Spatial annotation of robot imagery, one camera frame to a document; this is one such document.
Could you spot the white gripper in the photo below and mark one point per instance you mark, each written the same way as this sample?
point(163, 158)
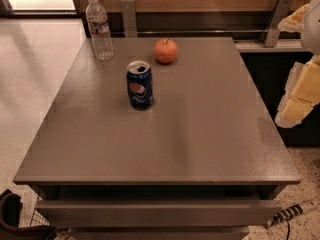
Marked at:
point(312, 27)

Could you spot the blue pepsi can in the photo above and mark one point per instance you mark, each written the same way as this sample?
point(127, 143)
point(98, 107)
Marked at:
point(139, 84)

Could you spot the red apple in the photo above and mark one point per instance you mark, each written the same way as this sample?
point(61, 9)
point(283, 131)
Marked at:
point(166, 50)

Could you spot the grey cabinet with drawers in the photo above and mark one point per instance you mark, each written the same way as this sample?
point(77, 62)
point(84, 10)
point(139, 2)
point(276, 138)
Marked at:
point(204, 162)

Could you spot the clear plastic water bottle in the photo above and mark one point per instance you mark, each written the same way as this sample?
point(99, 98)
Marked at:
point(99, 29)

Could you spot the right metal wall bracket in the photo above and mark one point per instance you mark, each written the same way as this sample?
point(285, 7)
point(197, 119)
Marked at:
point(272, 33)

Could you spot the metal wall bracket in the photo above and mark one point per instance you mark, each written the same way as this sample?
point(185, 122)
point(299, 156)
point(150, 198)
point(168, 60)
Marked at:
point(272, 33)
point(129, 18)

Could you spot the left metal wall bracket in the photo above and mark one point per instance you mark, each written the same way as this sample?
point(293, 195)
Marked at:
point(129, 18)

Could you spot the wire mesh basket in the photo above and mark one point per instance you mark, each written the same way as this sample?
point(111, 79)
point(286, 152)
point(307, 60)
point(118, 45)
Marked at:
point(37, 219)

